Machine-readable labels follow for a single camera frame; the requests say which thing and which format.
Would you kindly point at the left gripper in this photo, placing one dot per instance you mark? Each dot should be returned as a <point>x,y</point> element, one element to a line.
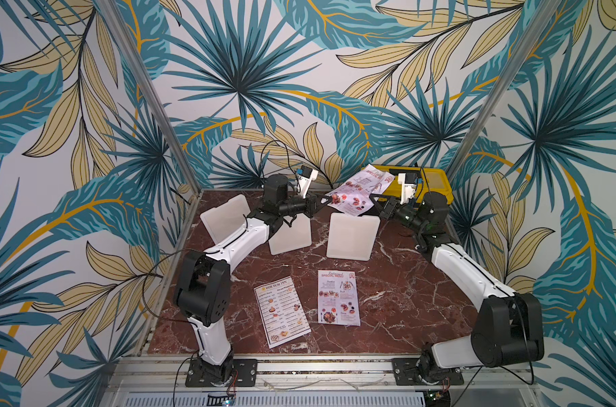
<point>311,206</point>

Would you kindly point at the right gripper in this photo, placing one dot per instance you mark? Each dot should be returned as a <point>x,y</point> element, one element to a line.
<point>389,208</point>

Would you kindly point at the restaurant special menu sheet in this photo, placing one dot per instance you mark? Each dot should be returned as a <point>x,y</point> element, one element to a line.
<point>353,196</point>

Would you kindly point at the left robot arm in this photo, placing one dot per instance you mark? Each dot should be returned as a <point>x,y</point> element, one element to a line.
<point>203,288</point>

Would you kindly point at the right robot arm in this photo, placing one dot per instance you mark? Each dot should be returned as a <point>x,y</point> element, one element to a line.
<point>509,325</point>

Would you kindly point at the middle white menu rack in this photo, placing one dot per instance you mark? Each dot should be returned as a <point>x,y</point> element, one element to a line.
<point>294,237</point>

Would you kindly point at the white menu rack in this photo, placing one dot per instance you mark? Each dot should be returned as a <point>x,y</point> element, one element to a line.
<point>225,219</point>
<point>294,237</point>
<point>352,237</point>

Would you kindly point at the right white menu rack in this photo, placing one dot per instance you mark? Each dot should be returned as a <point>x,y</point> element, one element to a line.
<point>352,237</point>

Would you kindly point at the left white menu rack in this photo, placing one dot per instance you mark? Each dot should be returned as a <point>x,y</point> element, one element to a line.
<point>225,219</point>

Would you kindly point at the yellow black toolbox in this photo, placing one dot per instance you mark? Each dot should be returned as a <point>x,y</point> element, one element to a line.
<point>428,179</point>

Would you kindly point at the pink menu sheet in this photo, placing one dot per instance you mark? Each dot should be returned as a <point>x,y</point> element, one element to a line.
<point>338,298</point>

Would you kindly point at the yellow header menu sheet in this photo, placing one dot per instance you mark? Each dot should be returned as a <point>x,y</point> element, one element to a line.
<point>282,314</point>

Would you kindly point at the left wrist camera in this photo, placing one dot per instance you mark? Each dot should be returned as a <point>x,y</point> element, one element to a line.
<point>305,176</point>

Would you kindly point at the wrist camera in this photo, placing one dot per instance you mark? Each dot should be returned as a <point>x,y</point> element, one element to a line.
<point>409,185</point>
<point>305,176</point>

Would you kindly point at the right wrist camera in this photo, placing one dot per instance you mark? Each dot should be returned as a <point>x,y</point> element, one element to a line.
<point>409,185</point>

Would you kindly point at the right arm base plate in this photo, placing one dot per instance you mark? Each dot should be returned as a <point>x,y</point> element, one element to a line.
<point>423,371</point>

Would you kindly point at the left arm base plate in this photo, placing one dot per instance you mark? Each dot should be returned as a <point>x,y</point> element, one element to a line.
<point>240,372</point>

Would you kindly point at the aluminium front rail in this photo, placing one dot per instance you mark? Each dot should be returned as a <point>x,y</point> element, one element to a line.
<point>311,380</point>

